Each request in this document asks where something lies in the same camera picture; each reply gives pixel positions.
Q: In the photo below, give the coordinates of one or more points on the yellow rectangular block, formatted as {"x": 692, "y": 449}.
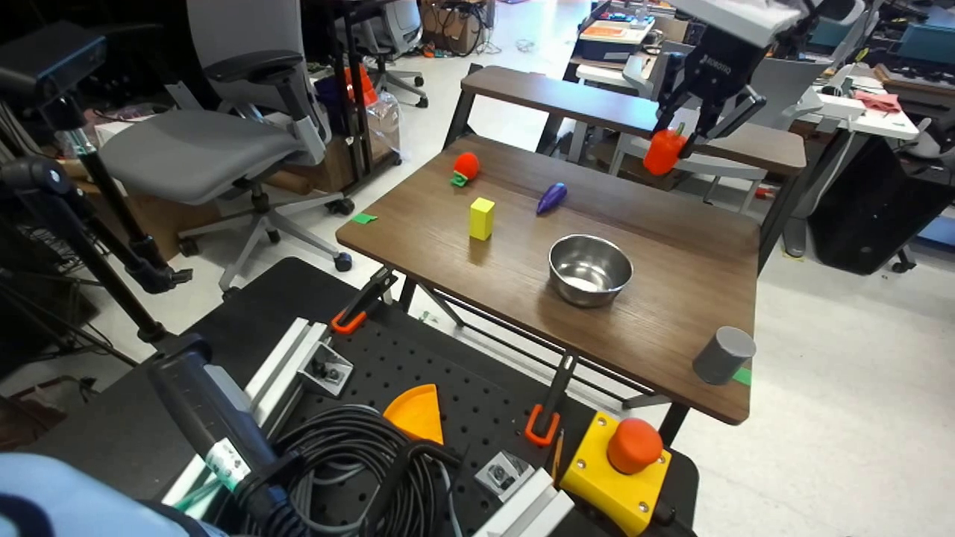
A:
{"x": 482, "y": 221}

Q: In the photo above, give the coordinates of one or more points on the green tape square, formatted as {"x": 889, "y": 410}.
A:
{"x": 364, "y": 218}
{"x": 743, "y": 377}

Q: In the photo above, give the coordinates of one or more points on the dark cylindrical post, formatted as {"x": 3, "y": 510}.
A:
{"x": 204, "y": 404}

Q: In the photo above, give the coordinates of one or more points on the black camera box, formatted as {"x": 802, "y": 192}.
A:
{"x": 44, "y": 61}

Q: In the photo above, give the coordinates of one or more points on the white cluttered desk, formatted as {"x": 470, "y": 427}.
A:
{"x": 865, "y": 107}

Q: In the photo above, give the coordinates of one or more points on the small green block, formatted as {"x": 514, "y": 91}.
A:
{"x": 456, "y": 179}

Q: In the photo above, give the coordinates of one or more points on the purple toy eggplant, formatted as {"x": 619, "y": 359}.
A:
{"x": 549, "y": 197}

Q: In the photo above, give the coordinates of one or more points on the black background office chair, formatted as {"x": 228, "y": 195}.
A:
{"x": 392, "y": 40}

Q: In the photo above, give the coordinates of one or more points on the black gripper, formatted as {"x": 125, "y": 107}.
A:
{"x": 717, "y": 72}

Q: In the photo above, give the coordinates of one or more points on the orange black bar clamp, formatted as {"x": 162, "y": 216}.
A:
{"x": 540, "y": 421}
{"x": 350, "y": 319}

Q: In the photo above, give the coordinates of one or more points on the black perforated base board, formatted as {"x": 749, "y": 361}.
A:
{"x": 456, "y": 388}

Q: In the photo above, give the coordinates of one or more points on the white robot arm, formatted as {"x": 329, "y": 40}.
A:
{"x": 741, "y": 16}

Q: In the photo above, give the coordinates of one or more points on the raised wooden desk shelf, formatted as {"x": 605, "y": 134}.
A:
{"x": 576, "y": 100}

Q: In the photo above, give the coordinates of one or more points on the short aluminium extrusion rail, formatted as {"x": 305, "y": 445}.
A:
{"x": 531, "y": 509}

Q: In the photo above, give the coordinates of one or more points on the black tripod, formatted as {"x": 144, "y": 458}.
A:
{"x": 94, "y": 258}

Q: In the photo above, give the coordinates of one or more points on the stainless steel bowl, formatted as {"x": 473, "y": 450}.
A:
{"x": 588, "y": 271}

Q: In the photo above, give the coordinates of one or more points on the yellow emergency stop box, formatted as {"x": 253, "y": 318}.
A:
{"x": 605, "y": 482}

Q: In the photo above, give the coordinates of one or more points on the grey fabric background chair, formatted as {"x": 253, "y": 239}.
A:
{"x": 784, "y": 85}

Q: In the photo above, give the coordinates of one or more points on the long aluminium extrusion rail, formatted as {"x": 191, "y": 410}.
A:
{"x": 283, "y": 361}

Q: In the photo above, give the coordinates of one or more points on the grey cylinder cup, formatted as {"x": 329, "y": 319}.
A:
{"x": 722, "y": 359}

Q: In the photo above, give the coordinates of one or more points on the black bag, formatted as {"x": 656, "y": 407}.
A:
{"x": 868, "y": 212}

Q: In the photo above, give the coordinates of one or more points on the silver corner bracket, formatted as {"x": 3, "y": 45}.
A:
{"x": 329, "y": 371}
{"x": 505, "y": 476}

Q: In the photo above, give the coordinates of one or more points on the orange triangular plastic piece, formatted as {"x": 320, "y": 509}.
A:
{"x": 419, "y": 416}

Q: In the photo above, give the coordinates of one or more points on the cardboard box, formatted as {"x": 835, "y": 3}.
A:
{"x": 452, "y": 24}

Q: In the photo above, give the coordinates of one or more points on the grey office chair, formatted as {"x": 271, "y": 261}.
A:
{"x": 195, "y": 151}

